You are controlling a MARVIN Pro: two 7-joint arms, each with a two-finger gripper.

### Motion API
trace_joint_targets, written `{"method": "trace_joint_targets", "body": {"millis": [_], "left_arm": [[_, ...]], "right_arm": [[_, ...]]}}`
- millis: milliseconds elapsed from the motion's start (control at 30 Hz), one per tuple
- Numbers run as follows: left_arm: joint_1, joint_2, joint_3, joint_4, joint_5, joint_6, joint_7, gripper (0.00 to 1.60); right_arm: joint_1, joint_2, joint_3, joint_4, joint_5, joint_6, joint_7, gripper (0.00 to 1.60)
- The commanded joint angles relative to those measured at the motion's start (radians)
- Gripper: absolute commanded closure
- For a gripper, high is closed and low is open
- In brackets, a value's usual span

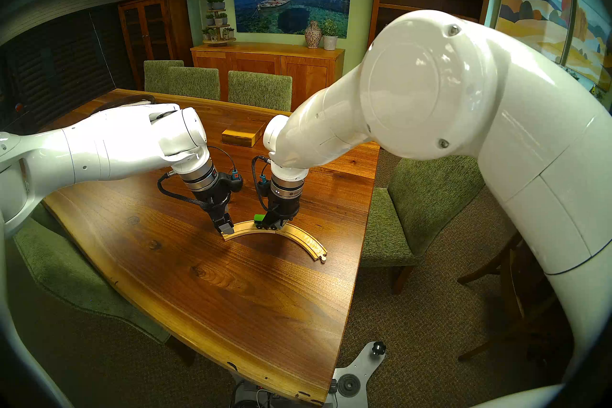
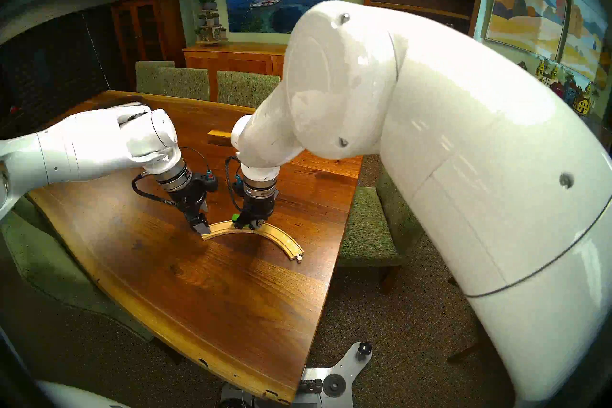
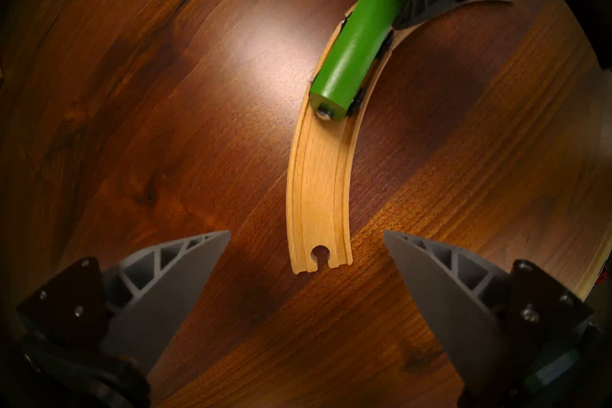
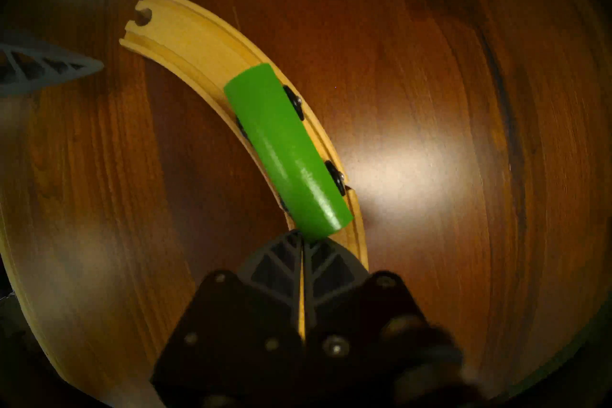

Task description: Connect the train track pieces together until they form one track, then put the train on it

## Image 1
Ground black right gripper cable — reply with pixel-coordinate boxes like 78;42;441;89
251;155;273;214

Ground green upholstered dining chair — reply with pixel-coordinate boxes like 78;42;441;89
167;66;221;101
14;206;170;344
143;60;185;93
228;71;293;112
361;155;486;295

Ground dark wooden slat chair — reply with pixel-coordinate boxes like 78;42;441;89
457;230;560;362

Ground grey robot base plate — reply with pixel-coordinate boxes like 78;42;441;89
232;341;387;408

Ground tiered stand with small plants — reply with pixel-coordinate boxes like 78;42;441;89
201;0;236;46

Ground small wooden box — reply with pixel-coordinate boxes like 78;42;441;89
221;120;267;148

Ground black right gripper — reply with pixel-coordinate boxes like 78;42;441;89
261;194;302;231

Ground dark window blinds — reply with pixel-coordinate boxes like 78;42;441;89
0;5;132;125

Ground dark glass-door wooden cabinet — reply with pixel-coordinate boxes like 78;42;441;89
118;0;194;90

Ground yellow curved wooden track piece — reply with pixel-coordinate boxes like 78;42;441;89
275;220;328;264

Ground round blue dark-rimmed tray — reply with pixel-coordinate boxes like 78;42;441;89
91;94;157;115

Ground pale curved wooden track piece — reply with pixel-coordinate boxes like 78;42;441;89
222;220;283;242

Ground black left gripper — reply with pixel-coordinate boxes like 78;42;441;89
196;175;243;235

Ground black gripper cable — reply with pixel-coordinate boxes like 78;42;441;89
158;146;243;212
251;155;273;214

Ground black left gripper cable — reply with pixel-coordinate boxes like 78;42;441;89
158;146;243;212

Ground patterned ceramic vase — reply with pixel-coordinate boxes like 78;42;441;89
305;20;323;49

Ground light wooden sideboard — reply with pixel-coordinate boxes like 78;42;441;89
190;42;345;111

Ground potted plant in white pot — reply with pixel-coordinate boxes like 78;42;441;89
320;18;340;51

